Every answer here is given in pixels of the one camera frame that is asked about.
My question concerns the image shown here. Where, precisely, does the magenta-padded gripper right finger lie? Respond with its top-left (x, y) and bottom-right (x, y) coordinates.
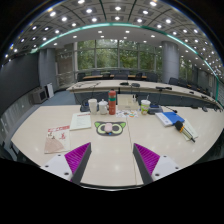
top-left (132, 143), bottom-right (183, 185)

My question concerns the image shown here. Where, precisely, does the printed paper cup with straw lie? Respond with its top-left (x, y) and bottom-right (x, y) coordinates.
top-left (140, 99), bottom-right (152, 116)

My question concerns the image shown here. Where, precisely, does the cat-face mouse pad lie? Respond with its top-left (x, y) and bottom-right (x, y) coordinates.
top-left (93, 120), bottom-right (127, 137)

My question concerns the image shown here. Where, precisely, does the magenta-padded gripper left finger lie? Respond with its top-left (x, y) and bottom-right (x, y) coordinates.
top-left (39, 142), bottom-right (92, 184)

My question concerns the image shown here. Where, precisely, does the blue and white book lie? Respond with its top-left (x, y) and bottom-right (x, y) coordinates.
top-left (154, 111), bottom-right (186, 128)

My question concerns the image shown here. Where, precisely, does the white box appliance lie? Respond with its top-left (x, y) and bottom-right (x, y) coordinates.
top-left (31, 87), bottom-right (49, 104)

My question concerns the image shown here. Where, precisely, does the white lidded mug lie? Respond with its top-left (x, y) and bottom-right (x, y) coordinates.
top-left (97, 98), bottom-right (109, 116)

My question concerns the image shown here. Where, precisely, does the white paper sheet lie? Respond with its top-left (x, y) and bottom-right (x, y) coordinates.
top-left (181, 119), bottom-right (200, 141)

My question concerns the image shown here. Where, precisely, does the group of round ceiling lights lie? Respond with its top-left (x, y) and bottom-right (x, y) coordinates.
top-left (3, 0), bottom-right (224, 78)

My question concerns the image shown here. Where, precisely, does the group of dark office chairs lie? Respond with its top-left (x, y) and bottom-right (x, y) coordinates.
top-left (76, 69), bottom-right (214, 94)

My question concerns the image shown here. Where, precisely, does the black conference microphone unit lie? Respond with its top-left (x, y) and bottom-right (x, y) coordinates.
top-left (79, 99), bottom-right (91, 113)
top-left (147, 104), bottom-right (164, 115)

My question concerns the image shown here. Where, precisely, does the white leaning board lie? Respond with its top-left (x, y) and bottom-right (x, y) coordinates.
top-left (45, 82), bottom-right (55, 99)

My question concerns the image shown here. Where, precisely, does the white document with red header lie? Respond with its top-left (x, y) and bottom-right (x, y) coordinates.
top-left (69, 111), bottom-right (92, 131)

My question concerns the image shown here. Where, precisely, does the handheld microphone with foam head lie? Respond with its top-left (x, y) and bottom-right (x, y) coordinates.
top-left (174, 120), bottom-right (197, 143)

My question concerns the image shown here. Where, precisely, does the colourful sticker sheet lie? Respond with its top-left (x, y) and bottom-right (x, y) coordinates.
top-left (115, 109), bottom-right (139, 119)

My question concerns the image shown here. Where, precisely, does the long curved conference desk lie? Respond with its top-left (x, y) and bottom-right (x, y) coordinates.
top-left (65, 79), bottom-right (223, 111)

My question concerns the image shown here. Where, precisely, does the red bottle with green band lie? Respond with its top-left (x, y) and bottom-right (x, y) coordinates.
top-left (107, 89), bottom-right (117, 116)

